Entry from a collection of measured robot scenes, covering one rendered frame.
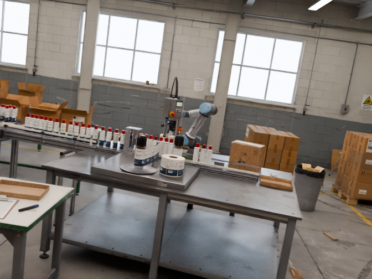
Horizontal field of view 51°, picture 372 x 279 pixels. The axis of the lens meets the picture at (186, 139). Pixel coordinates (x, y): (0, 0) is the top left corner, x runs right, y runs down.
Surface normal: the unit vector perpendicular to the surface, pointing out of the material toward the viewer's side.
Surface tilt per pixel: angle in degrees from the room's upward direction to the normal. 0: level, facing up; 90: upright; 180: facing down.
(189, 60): 90
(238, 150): 90
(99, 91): 90
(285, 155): 89
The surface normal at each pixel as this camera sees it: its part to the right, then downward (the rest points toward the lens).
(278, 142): -0.03, 0.16
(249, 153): -0.37, 0.11
